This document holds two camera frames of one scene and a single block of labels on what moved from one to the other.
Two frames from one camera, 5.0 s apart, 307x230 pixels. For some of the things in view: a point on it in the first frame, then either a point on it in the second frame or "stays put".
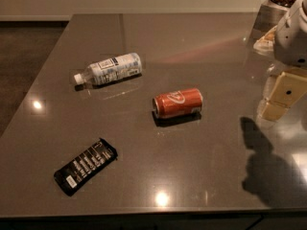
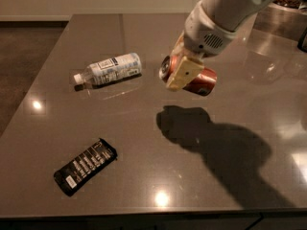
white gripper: x=292 y=42 -> x=201 y=33
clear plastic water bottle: x=127 y=65 stays put
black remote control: x=84 y=167 stays put
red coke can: x=177 y=103 -> x=201 y=84
